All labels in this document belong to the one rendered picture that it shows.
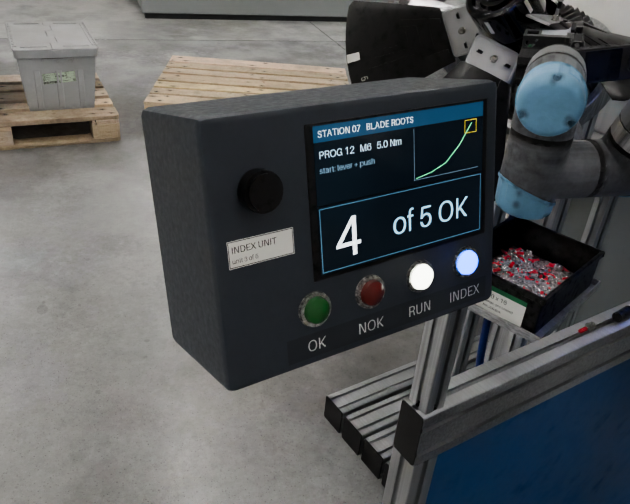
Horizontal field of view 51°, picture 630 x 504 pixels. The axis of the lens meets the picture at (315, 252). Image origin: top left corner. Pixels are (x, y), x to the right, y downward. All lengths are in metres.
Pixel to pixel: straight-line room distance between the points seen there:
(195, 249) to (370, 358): 1.77
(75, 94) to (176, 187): 3.31
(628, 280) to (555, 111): 1.35
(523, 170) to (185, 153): 0.51
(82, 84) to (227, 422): 2.29
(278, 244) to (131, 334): 1.84
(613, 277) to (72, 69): 2.75
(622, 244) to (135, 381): 1.49
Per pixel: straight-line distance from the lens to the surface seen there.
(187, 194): 0.45
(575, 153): 0.88
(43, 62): 3.69
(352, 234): 0.48
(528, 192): 0.85
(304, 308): 0.47
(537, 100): 0.80
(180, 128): 0.44
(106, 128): 3.71
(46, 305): 2.45
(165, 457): 1.87
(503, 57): 1.27
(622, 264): 2.10
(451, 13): 1.34
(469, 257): 0.56
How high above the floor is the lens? 1.40
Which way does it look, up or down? 31 degrees down
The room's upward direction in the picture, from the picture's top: 5 degrees clockwise
